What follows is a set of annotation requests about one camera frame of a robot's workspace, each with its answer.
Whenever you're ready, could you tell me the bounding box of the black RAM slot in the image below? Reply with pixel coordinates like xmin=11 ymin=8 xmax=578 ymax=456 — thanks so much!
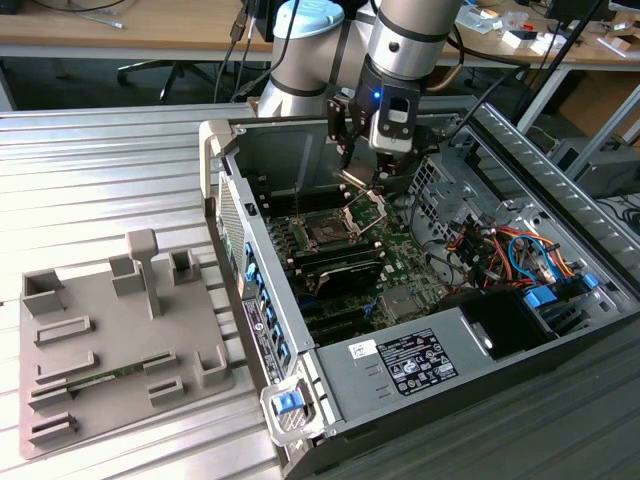
xmin=272 ymin=193 xmax=357 ymax=212
xmin=272 ymin=198 xmax=357 ymax=217
xmin=272 ymin=185 xmax=357 ymax=204
xmin=272 ymin=189 xmax=357 ymax=208

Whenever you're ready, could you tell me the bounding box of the blue case latch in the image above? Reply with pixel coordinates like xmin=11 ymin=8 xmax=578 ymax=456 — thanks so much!
xmin=273 ymin=392 xmax=302 ymax=416

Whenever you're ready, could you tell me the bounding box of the blue data wire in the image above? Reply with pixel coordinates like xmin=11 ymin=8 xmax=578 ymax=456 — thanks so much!
xmin=507 ymin=233 xmax=561 ymax=287

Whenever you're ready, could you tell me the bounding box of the grey power supply unit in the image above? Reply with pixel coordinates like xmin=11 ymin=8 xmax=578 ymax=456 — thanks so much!
xmin=313 ymin=305 xmax=464 ymax=424

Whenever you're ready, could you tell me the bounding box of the clear plastic bag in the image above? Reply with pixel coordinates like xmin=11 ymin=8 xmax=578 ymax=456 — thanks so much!
xmin=454 ymin=5 xmax=506 ymax=35

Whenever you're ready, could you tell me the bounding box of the black monitor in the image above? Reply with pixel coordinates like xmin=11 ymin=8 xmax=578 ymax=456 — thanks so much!
xmin=543 ymin=0 xmax=619 ymax=22

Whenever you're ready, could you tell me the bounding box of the metal socket cover frame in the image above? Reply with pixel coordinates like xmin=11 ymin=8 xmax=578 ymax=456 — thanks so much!
xmin=343 ymin=190 xmax=390 ymax=237

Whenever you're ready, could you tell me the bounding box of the black tripod pole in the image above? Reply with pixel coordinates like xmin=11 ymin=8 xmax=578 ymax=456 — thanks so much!
xmin=512 ymin=0 xmax=609 ymax=126

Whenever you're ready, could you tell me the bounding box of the small cardboard box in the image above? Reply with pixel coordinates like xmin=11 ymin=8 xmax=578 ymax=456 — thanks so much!
xmin=597 ymin=33 xmax=640 ymax=60

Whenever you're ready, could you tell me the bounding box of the blue disk carrier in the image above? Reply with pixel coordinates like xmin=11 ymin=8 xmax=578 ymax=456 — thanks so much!
xmin=523 ymin=283 xmax=557 ymax=315

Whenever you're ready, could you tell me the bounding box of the black hanging cable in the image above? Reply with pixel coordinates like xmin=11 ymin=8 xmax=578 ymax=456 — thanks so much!
xmin=213 ymin=0 xmax=261 ymax=105

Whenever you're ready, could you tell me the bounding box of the black narrow case label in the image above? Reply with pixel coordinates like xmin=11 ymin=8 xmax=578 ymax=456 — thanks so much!
xmin=241 ymin=298 xmax=281 ymax=387

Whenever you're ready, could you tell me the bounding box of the green RAM stick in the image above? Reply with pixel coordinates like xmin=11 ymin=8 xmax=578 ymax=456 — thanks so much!
xmin=66 ymin=363 xmax=147 ymax=392

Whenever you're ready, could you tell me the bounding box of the black office chair base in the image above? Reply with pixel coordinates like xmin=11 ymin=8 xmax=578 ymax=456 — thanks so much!
xmin=116 ymin=58 xmax=217 ymax=105

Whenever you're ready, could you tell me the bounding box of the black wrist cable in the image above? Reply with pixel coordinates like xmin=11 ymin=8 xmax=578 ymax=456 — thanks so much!
xmin=447 ymin=62 xmax=534 ymax=149

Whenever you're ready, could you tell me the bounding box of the wooden desk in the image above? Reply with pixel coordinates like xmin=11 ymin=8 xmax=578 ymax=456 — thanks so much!
xmin=0 ymin=0 xmax=640 ymax=116

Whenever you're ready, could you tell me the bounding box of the black graphics card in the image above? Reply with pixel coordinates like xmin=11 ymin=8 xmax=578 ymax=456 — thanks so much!
xmin=294 ymin=242 xmax=385 ymax=302

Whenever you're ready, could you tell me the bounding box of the large brown cardboard box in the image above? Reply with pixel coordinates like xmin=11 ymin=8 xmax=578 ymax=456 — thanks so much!
xmin=554 ymin=69 xmax=640 ymax=146

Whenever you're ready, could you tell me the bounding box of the CPU socket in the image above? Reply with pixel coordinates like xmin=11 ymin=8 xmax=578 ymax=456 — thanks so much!
xmin=291 ymin=208 xmax=362 ymax=252

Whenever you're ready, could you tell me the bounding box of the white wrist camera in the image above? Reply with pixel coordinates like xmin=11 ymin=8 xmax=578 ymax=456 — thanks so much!
xmin=368 ymin=91 xmax=417 ymax=154

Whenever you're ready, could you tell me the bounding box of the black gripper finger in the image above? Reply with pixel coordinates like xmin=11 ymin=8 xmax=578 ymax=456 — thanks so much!
xmin=327 ymin=93 xmax=362 ymax=175
xmin=373 ymin=148 xmax=417 ymax=190

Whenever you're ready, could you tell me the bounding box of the green motherboard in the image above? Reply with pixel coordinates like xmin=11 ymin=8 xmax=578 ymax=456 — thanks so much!
xmin=257 ymin=172 xmax=454 ymax=349

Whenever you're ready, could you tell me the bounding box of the open grey PC case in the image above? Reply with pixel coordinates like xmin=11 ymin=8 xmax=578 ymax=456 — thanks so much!
xmin=198 ymin=97 xmax=640 ymax=480

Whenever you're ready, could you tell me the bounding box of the silver-topped CPU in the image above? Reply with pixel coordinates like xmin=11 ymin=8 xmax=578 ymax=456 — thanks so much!
xmin=338 ymin=160 xmax=380 ymax=191

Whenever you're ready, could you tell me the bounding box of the black rating label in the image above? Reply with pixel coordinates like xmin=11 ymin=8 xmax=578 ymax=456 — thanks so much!
xmin=377 ymin=327 xmax=459 ymax=397

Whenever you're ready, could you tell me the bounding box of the grey computer box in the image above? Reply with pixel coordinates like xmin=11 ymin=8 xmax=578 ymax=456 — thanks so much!
xmin=547 ymin=137 xmax=640 ymax=199

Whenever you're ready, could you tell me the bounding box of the metal drive cage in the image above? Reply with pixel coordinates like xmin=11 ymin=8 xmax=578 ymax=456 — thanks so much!
xmin=407 ymin=149 xmax=501 ymax=236

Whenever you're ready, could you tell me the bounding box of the grey parts rack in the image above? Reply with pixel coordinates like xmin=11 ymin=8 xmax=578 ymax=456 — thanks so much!
xmin=18 ymin=228 xmax=237 ymax=461

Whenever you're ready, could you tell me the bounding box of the orange red wire bundle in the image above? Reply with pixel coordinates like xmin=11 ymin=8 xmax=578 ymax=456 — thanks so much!
xmin=446 ymin=224 xmax=576 ymax=291

